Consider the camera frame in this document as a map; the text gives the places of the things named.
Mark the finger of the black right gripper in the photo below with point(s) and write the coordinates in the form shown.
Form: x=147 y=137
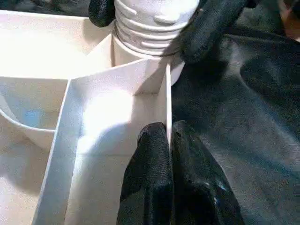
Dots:
x=101 y=11
x=211 y=28

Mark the white plastic table leg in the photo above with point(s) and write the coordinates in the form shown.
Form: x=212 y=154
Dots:
x=150 y=23

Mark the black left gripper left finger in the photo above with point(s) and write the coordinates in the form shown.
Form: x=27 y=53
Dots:
x=147 y=187

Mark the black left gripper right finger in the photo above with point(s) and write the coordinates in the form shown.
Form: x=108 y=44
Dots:
x=197 y=187

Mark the black plastic mat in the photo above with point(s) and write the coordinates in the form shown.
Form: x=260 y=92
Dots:
x=253 y=117

